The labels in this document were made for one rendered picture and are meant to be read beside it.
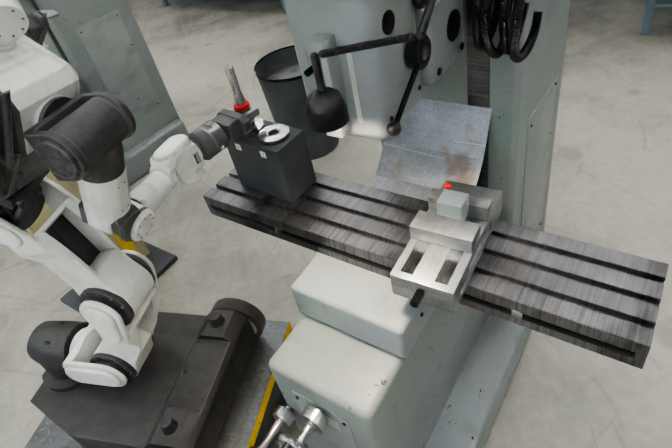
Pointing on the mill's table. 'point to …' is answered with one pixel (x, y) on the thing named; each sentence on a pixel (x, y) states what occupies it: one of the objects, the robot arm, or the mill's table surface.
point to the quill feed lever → (418, 53)
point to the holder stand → (273, 160)
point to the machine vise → (453, 280)
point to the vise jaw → (445, 231)
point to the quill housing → (371, 86)
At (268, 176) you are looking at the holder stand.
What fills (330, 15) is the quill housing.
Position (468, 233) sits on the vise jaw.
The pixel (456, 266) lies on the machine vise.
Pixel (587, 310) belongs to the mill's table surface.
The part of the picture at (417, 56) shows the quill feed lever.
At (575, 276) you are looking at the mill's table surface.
